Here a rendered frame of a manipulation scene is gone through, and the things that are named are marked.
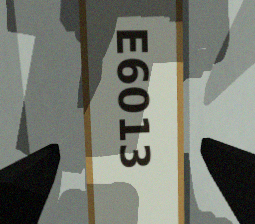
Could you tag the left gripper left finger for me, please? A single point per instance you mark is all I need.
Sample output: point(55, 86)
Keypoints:
point(25, 186)

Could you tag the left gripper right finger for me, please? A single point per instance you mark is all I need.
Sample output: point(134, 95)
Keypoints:
point(233, 171)

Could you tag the tan welding electrode pack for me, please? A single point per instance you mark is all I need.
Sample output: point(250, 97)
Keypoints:
point(132, 80)

